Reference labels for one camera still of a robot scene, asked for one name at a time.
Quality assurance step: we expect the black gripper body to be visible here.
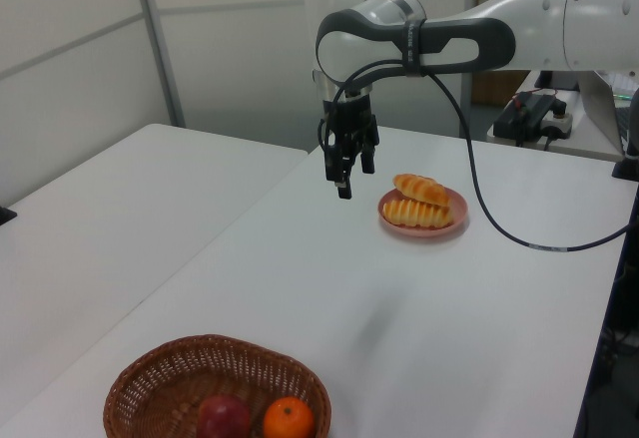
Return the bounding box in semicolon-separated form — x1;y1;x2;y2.
321;93;375;148

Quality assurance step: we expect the braided toy bread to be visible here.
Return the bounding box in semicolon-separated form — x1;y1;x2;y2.
392;173;453;208

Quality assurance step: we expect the ridged toy bread loaf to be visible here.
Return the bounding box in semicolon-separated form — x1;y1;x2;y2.
382;198;454;229

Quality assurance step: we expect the toy orange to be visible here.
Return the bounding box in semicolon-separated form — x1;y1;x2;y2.
263;396;316;438

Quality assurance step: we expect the red toy apple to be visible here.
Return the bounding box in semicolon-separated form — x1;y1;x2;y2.
197;394;251;438

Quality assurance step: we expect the pink plate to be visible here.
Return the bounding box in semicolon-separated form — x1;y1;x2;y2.
377;188;469;238

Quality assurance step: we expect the brown woven basket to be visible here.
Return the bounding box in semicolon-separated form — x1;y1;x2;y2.
103;334;332;438

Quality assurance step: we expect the black electronics box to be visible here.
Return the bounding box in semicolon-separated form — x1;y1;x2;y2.
493;91;556;148

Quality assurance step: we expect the white emergency stop button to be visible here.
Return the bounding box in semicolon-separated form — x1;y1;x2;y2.
540;100;574;141

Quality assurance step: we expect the silver laptop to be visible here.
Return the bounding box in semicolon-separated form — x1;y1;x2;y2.
578;69;639;163

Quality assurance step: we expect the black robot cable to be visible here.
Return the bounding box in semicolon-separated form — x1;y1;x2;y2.
318;58;631;253

